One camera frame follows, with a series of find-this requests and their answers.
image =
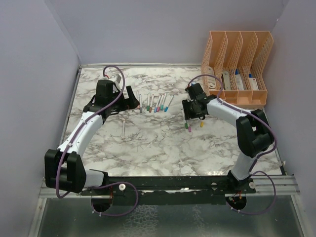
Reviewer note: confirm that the white marker light pink cap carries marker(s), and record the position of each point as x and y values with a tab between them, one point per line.
138	98

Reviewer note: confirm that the white marker grey cap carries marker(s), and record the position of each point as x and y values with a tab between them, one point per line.
140	105

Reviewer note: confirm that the white box in organizer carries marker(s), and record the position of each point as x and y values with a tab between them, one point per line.
211	80

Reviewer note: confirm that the red white box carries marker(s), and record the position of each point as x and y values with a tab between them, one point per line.
253	82

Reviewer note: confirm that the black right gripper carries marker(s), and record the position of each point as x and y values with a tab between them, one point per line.
188	114

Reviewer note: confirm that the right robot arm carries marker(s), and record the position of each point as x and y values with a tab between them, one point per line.
253	135

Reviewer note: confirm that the orange file organizer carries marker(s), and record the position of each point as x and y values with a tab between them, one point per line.
246	51

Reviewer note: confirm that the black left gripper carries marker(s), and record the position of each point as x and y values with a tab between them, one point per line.
129	103

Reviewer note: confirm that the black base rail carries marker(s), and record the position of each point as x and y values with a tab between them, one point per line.
169	190

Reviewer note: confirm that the blue white box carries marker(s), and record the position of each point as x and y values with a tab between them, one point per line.
239	81

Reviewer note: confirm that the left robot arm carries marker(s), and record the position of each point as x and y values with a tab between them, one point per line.
64	168

